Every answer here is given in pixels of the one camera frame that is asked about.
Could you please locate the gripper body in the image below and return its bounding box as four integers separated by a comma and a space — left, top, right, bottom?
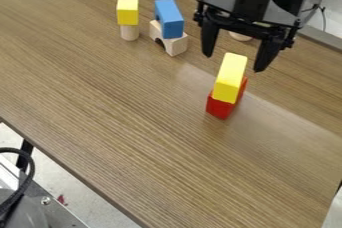
192, 0, 304, 50

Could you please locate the blue rectangular block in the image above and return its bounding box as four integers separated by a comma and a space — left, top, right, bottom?
153, 0, 186, 40

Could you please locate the black cable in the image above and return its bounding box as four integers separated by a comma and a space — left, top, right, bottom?
0, 147, 37, 223

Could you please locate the yellow cube block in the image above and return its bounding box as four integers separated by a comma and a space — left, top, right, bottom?
114, 0, 141, 26

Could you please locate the red block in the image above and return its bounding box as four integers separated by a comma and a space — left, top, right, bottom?
204, 76, 250, 120

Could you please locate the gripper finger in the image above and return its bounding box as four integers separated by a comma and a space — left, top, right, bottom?
200, 21, 221, 58
252, 35, 285, 73

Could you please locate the wooden cylinder block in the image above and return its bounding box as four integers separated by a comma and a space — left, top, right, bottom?
118, 23, 141, 42

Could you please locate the wooden round block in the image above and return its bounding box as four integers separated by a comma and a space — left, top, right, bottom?
227, 30, 256, 42

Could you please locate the wooden arch block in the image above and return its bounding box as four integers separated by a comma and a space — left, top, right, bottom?
148, 19, 190, 57

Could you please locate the yellow rectangular block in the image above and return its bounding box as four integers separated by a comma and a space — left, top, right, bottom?
211, 52, 249, 105

